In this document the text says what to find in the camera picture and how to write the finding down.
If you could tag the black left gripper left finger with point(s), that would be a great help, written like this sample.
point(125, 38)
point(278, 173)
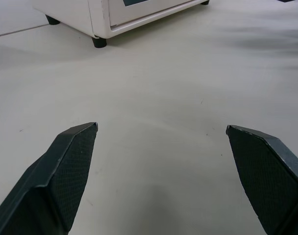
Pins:
point(48, 181)

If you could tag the white toaster oven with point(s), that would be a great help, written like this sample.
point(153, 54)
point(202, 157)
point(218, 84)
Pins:
point(100, 17)

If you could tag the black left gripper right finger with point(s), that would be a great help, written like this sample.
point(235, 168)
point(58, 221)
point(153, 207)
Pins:
point(269, 176)

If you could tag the white appliance door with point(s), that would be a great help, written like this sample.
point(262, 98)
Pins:
point(149, 12)

